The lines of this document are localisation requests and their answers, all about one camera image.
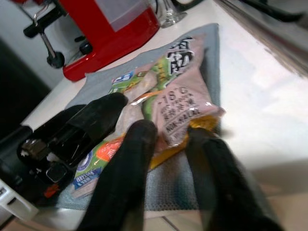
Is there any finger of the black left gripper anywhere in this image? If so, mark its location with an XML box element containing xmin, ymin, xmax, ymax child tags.
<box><xmin>49</xmin><ymin>103</ymin><xmax>88</xmax><ymax>128</ymax></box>
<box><xmin>50</xmin><ymin>92</ymin><xmax>128</xmax><ymax>168</ymax></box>

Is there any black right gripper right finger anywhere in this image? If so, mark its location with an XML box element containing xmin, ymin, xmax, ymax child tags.
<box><xmin>186</xmin><ymin>126</ymin><xmax>284</xmax><ymax>231</ymax></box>

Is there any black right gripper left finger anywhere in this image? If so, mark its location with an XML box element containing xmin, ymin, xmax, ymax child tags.
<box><xmin>79</xmin><ymin>119</ymin><xmax>158</xmax><ymax>231</ymax></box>

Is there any pink frozen food bag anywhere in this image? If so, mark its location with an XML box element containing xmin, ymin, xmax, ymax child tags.
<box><xmin>72</xmin><ymin>35</ymin><xmax>227</xmax><ymax>199</ymax></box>

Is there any steel steam wand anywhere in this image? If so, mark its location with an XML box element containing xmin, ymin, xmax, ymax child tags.
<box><xmin>38</xmin><ymin>31</ymin><xmax>66</xmax><ymax>70</ymax></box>

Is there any red coffee machine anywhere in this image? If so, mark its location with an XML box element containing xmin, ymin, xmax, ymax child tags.
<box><xmin>14</xmin><ymin>0</ymin><xmax>161</xmax><ymax>82</ymax></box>

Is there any grey cloth mat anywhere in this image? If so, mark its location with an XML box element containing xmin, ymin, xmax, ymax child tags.
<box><xmin>51</xmin><ymin>23</ymin><xmax>223</xmax><ymax>212</ymax></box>

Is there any clear wine glass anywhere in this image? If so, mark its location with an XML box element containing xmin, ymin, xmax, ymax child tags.
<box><xmin>159</xmin><ymin>0</ymin><xmax>188</xmax><ymax>29</ymax></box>

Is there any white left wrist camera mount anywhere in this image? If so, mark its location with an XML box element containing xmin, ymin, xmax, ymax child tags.
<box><xmin>0</xmin><ymin>179</ymin><xmax>39</xmax><ymax>221</ymax></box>

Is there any black portafilter handle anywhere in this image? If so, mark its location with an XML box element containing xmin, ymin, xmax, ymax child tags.
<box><xmin>23</xmin><ymin>13</ymin><xmax>68</xmax><ymax>39</ymax></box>

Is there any grey metal frame strip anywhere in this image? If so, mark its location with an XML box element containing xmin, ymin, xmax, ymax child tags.
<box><xmin>213</xmin><ymin>0</ymin><xmax>308</xmax><ymax>79</ymax></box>

